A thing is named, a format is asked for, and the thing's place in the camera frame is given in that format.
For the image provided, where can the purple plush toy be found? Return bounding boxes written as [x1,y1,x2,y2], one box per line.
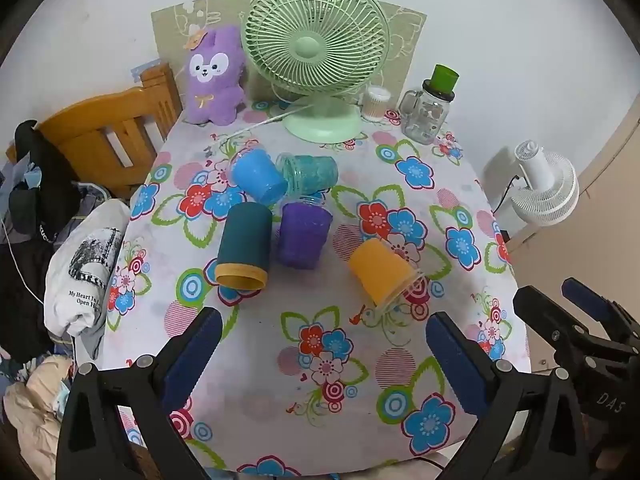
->
[186,25,245,126]

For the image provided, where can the black clothing on chair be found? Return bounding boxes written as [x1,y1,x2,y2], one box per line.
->
[1,120,80,363]

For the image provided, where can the floral tablecloth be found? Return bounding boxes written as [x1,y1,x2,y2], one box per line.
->
[100,102,530,476]

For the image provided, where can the white fan cable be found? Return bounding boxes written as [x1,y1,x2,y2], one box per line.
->
[203,94,317,154]

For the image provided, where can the blue cup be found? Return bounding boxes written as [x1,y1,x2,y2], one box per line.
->
[231,148,288,206]

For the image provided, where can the cotton swab container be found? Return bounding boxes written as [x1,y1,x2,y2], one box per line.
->
[361,86,392,122]

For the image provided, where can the wooden chair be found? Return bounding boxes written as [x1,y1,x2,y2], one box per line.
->
[36,62,182,200]

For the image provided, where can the beige crumpled cloth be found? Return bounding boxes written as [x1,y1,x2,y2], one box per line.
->
[3,356,73,479]

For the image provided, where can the turquoise clear cup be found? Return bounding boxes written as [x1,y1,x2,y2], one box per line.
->
[276,153,338,197]

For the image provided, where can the green desk fan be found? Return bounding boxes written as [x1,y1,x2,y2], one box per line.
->
[242,0,390,144]

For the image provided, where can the beige cartoon poster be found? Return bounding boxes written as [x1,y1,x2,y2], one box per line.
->
[152,0,426,105]

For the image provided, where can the white small fan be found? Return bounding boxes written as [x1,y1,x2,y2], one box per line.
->
[511,140,579,228]

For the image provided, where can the orange cup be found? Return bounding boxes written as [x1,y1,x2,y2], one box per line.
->
[348,238,424,310]

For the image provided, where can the glass mug jar green lid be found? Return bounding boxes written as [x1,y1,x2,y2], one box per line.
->
[398,64,459,145]

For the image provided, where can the purple cup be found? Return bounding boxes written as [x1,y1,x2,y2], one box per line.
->
[277,202,333,270]

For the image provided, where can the white printed shirt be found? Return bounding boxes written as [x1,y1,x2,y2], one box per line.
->
[43,198,130,361]

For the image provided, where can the dark teal cup yellow rim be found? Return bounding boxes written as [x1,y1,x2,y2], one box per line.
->
[215,202,272,292]

